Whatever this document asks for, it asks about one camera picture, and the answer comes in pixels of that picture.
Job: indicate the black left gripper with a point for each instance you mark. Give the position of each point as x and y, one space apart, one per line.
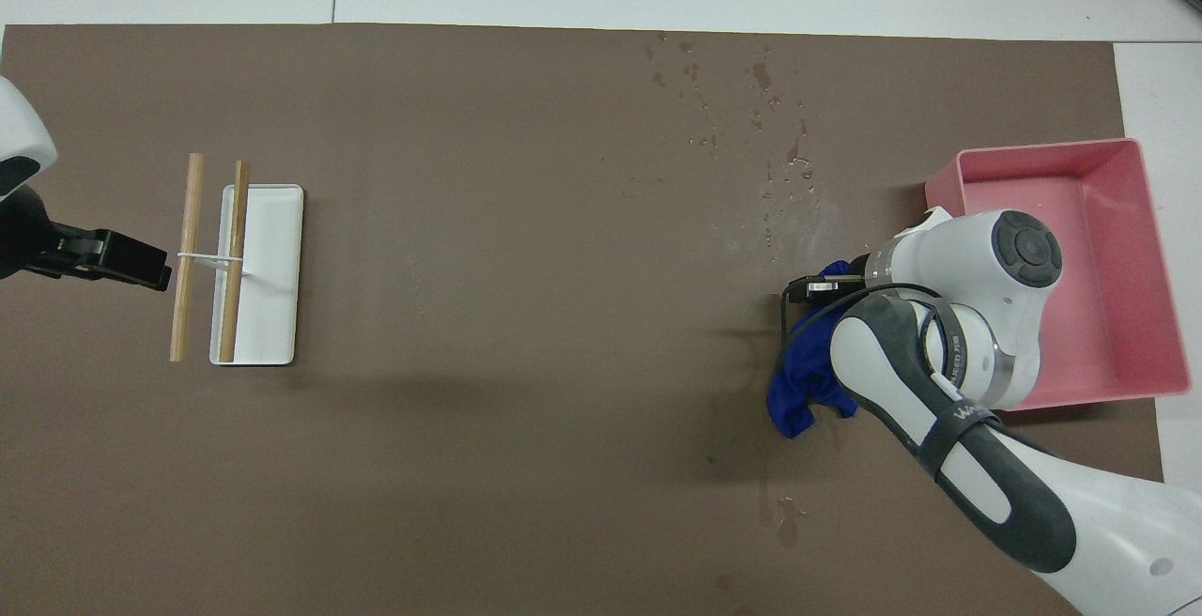
70 248

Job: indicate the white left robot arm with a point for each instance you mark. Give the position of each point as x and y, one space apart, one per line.
19 128

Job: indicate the pink plastic bin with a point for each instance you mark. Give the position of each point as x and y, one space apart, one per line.
1108 250

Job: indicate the dark blue towel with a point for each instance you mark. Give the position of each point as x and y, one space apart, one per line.
798 391

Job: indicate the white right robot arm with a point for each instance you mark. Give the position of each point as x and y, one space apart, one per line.
986 259

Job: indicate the brown table mat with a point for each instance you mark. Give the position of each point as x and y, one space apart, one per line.
526 315

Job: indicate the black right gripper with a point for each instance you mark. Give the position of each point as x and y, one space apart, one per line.
815 292

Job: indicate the white wooden drying rack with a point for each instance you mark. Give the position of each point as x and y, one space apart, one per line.
272 297

